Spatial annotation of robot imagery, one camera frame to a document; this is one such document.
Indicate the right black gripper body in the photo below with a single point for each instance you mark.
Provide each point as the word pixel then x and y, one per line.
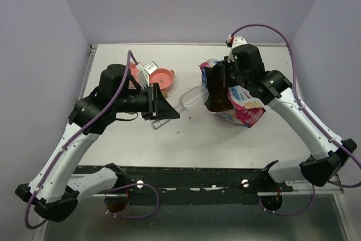
pixel 238 77

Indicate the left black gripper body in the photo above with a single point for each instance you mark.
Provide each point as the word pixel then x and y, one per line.
pixel 142 101

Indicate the clear plastic scoop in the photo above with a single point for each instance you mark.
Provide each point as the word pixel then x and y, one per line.
pixel 189 101

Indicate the pink pet food bag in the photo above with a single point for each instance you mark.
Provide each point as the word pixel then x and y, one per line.
pixel 246 111

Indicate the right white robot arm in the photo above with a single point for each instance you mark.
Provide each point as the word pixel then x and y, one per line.
pixel 328 151

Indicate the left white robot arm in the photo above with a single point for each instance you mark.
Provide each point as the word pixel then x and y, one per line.
pixel 52 194

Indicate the wooden bowl stand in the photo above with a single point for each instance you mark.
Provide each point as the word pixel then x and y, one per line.
pixel 166 92

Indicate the pink bowl right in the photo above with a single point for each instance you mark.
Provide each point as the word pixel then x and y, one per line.
pixel 155 77

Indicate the pink bowl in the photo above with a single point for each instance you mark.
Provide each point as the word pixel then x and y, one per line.
pixel 155 77
pixel 134 69

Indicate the pink bowl left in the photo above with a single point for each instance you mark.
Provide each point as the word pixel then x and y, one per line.
pixel 134 69

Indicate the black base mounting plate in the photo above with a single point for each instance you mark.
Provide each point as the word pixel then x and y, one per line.
pixel 201 186

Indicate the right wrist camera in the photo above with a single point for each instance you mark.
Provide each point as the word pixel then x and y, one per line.
pixel 233 42

